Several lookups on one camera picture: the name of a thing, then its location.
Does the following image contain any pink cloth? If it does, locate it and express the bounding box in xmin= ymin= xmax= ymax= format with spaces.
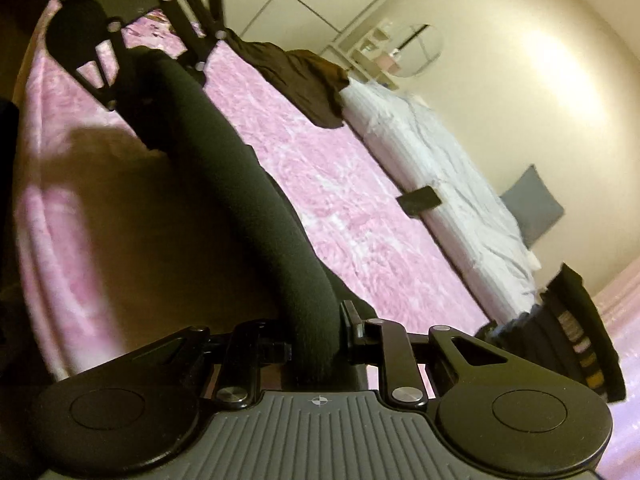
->
xmin=589 ymin=265 xmax=640 ymax=480

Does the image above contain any grey pillow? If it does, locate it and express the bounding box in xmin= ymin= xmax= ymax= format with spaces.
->
xmin=500 ymin=164 xmax=566 ymax=249

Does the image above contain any pink floral blanket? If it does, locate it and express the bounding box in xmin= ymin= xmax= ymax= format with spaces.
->
xmin=12 ymin=0 xmax=496 ymax=381

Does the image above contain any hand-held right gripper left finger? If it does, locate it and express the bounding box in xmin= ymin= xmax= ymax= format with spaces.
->
xmin=122 ymin=320 xmax=293 ymax=409

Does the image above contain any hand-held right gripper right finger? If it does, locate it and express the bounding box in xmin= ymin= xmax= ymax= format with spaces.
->
xmin=340 ymin=300 xmax=511 ymax=409

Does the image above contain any black phone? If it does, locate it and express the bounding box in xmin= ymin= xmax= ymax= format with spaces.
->
xmin=397 ymin=185 xmax=444 ymax=219

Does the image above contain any white dressing shelf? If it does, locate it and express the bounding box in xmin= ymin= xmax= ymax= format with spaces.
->
xmin=337 ymin=19 xmax=401 ymax=88

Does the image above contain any dark green garment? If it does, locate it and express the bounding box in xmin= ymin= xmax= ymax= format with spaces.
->
xmin=125 ymin=47 xmax=366 ymax=391

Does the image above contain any dark striped clothing pile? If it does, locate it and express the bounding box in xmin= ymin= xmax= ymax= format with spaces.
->
xmin=475 ymin=262 xmax=629 ymax=404

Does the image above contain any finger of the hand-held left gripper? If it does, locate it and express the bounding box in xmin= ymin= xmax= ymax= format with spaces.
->
xmin=74 ymin=19 xmax=132 ymax=112
xmin=160 ymin=0 xmax=232 ymax=75

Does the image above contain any white quilt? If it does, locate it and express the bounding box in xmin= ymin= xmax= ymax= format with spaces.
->
xmin=340 ymin=77 xmax=543 ymax=328

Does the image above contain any oval wall mirror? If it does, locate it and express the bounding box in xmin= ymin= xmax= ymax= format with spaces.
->
xmin=385 ymin=23 xmax=445 ymax=79

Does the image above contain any dark brown garment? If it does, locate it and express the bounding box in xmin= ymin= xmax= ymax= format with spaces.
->
xmin=227 ymin=30 xmax=351 ymax=130

